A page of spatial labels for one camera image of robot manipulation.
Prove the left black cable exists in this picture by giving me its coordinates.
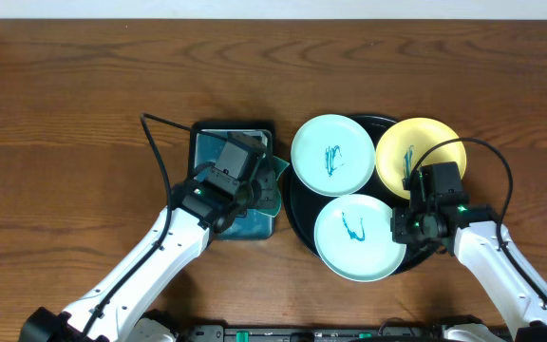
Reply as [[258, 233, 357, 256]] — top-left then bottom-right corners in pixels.
[[81, 112, 255, 339]]

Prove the black cable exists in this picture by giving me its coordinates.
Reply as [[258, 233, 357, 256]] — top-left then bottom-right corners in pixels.
[[81, 112, 255, 339], [404, 137, 547, 333]]

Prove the yellow plate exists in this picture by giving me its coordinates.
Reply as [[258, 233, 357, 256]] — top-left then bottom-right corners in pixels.
[[375, 118, 458, 200]]

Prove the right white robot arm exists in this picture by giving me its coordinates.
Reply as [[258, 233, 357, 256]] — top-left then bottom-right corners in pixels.
[[390, 204, 547, 341]]

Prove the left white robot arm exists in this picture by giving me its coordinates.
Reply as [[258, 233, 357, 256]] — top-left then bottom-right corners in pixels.
[[19, 163, 282, 341]]

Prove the rectangular tray with soapy water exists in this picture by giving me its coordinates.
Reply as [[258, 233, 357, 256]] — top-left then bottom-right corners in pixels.
[[188, 121, 275, 241]]

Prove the right black cable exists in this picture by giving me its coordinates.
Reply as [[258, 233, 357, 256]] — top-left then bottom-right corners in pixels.
[[404, 137, 547, 333]]

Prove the green yellow sponge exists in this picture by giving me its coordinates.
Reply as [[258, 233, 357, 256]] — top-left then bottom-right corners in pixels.
[[255, 156, 289, 218]]

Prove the mint plate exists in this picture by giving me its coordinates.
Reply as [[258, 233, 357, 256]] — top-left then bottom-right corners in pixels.
[[313, 194, 406, 282], [291, 114, 375, 197]]

